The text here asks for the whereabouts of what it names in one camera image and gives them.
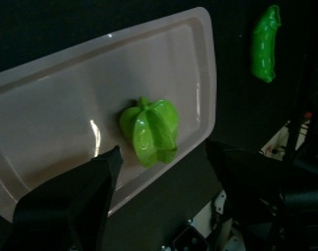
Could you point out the white metal bracket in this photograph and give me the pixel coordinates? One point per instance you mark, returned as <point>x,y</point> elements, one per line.
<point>210,217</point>

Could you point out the white paper sheet with marks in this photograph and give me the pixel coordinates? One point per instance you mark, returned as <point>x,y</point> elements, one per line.
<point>275,143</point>

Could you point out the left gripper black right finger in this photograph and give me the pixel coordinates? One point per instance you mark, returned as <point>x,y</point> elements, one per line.
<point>248,183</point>

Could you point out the green toy bell pepper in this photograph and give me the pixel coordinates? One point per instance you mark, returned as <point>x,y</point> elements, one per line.
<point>152,130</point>

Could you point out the pale pink plastic tray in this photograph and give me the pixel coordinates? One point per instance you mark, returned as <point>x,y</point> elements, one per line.
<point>57,108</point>

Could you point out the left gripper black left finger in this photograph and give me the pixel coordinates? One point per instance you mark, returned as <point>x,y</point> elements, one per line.
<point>65,202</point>

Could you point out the green toy pea pod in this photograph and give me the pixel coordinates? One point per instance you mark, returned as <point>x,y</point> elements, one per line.
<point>266,42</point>

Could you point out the black frame pole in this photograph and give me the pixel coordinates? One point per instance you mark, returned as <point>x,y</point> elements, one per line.
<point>297,124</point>

